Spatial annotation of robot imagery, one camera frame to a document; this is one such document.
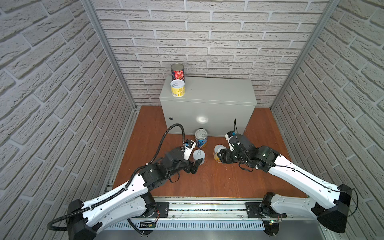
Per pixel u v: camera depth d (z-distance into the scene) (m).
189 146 0.61
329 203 0.39
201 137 0.90
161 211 0.73
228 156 0.64
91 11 0.71
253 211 0.73
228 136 0.68
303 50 0.86
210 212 0.74
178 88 0.74
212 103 0.79
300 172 0.45
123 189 0.45
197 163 0.63
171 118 0.90
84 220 0.39
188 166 0.63
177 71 0.76
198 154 0.87
